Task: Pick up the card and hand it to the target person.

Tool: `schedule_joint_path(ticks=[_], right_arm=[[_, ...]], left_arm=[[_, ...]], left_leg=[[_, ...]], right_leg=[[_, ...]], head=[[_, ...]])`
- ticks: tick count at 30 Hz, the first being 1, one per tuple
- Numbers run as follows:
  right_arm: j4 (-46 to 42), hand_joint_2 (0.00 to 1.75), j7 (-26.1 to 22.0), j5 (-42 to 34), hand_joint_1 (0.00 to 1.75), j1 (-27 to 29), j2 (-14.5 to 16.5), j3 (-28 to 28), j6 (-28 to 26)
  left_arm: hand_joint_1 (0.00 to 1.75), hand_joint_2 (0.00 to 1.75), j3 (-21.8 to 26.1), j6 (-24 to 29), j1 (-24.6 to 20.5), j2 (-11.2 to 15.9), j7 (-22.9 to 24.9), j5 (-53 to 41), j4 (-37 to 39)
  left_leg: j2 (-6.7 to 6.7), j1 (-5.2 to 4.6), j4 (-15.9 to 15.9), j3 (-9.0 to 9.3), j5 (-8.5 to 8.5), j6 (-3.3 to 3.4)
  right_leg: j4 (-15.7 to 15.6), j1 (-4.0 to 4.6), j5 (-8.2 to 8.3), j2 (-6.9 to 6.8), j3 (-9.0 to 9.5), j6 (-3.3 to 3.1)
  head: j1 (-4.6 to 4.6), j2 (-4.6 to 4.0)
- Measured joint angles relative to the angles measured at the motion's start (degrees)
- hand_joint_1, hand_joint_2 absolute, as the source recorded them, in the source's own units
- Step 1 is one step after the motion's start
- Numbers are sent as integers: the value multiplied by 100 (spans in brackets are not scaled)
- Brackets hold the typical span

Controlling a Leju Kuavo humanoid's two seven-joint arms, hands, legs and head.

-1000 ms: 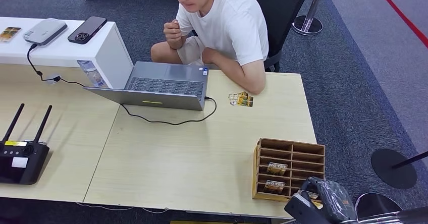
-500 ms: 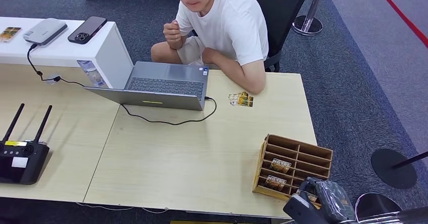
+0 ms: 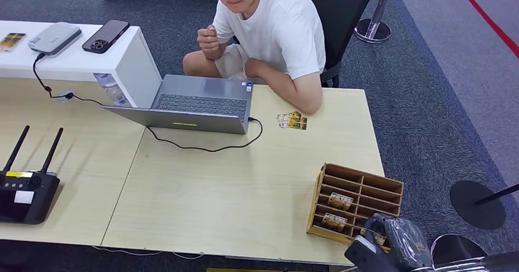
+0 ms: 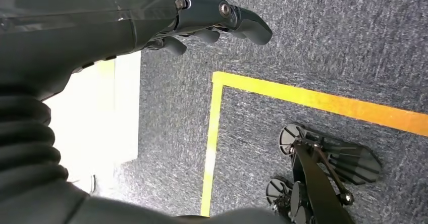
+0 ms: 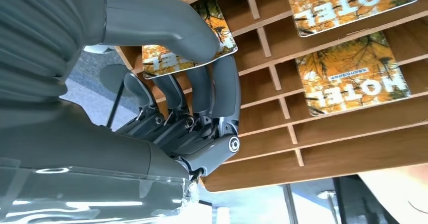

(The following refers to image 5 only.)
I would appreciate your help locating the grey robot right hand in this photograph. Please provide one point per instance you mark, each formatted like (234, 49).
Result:
(83, 155)

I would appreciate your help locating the wooden card holder rack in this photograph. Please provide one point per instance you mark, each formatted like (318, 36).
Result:
(334, 149)

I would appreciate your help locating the steel stanchion post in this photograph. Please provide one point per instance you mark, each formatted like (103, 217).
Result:
(327, 195)

